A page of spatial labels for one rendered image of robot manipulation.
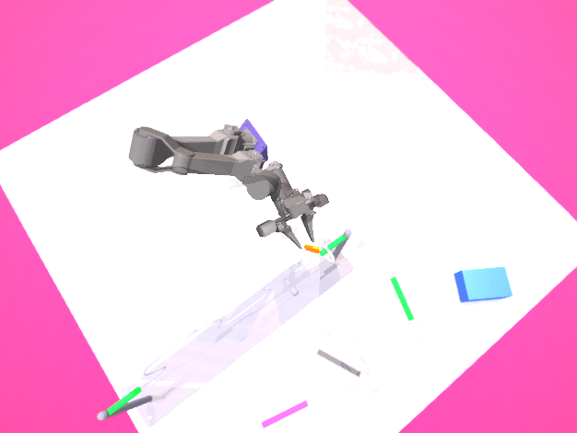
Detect orange handle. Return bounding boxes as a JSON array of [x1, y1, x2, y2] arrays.
[[303, 241, 335, 263]]

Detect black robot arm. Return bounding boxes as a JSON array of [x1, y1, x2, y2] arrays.
[[127, 123, 315, 219]]

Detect pink handle with cream ring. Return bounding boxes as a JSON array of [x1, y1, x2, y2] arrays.
[[241, 400, 308, 433]]

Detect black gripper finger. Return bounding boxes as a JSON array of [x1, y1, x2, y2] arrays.
[[276, 226, 302, 249], [300, 211, 316, 242]]

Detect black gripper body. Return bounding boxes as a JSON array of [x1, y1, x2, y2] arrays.
[[256, 185, 330, 238]]

